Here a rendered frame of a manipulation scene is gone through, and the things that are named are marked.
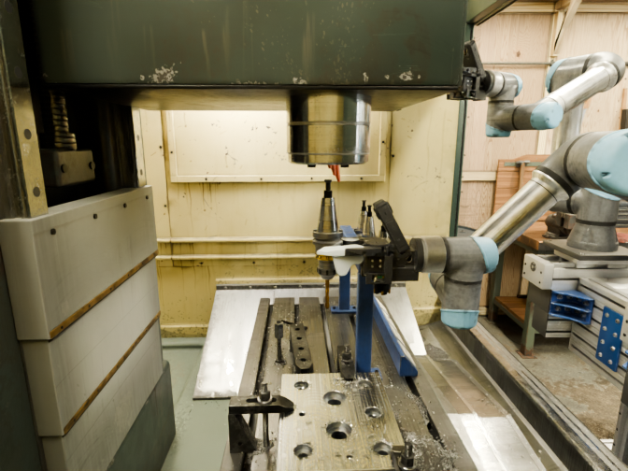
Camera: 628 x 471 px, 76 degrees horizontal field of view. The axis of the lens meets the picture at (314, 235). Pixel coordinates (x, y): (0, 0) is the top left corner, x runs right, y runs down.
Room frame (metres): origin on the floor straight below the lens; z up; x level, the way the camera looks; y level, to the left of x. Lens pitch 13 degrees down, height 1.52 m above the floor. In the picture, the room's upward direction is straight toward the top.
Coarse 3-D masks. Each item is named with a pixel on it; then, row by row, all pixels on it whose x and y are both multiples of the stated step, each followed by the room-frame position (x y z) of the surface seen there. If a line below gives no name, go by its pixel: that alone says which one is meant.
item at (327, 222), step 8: (328, 200) 0.78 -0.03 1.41; (320, 208) 0.79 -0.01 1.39; (328, 208) 0.78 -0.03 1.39; (320, 216) 0.78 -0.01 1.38; (328, 216) 0.78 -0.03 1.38; (336, 216) 0.79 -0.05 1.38; (320, 224) 0.78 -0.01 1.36; (328, 224) 0.77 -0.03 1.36; (336, 224) 0.78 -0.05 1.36; (320, 232) 0.78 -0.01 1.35; (328, 232) 0.77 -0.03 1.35
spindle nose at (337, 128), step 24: (288, 96) 0.76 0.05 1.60; (312, 96) 0.72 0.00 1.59; (336, 96) 0.71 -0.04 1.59; (360, 96) 0.73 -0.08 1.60; (288, 120) 0.76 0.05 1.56; (312, 120) 0.72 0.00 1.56; (336, 120) 0.71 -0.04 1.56; (360, 120) 0.73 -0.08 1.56; (288, 144) 0.77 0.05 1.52; (312, 144) 0.72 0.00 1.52; (336, 144) 0.71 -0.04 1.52; (360, 144) 0.74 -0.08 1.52
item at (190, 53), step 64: (64, 0) 0.65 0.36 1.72; (128, 0) 0.66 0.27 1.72; (192, 0) 0.66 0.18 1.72; (256, 0) 0.66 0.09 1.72; (320, 0) 0.67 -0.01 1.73; (384, 0) 0.67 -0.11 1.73; (448, 0) 0.68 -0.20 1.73; (64, 64) 0.65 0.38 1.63; (128, 64) 0.66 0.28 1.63; (192, 64) 0.66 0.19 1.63; (256, 64) 0.66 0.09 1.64; (320, 64) 0.67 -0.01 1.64; (384, 64) 0.67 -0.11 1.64; (448, 64) 0.68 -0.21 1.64
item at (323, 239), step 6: (312, 234) 0.79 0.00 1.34; (318, 234) 0.77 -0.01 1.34; (324, 234) 0.76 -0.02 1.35; (330, 234) 0.76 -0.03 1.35; (336, 234) 0.77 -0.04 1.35; (342, 234) 0.78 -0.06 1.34; (318, 240) 0.78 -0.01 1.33; (324, 240) 0.77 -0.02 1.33; (330, 240) 0.77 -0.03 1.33; (336, 240) 0.77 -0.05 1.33; (342, 240) 0.80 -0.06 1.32; (324, 246) 0.76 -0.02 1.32; (330, 246) 0.76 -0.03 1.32
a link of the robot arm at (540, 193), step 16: (560, 160) 0.87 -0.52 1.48; (544, 176) 0.89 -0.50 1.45; (560, 176) 0.87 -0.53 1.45; (528, 192) 0.90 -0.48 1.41; (544, 192) 0.88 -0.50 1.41; (560, 192) 0.87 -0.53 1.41; (576, 192) 0.88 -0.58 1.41; (512, 208) 0.90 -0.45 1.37; (528, 208) 0.88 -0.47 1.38; (544, 208) 0.88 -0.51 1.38; (496, 224) 0.90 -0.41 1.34; (512, 224) 0.88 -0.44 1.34; (528, 224) 0.89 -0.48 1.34; (496, 240) 0.89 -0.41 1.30; (512, 240) 0.89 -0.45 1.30
